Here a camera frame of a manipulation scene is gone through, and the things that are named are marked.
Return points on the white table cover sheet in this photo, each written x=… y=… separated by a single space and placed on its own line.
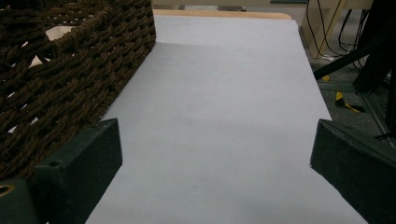
x=218 y=124

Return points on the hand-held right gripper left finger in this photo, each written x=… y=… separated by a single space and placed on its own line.
x=77 y=168

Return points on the black stand leg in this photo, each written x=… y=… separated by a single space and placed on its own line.
x=348 y=59

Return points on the light wooden furniture leg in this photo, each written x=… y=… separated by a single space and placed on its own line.
x=323 y=28

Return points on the yellow and black floor tape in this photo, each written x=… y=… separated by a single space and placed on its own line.
x=344 y=102

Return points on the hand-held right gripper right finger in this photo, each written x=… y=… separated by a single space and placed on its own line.
x=358 y=168

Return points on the dark brown woven basket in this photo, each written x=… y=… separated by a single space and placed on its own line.
x=77 y=68

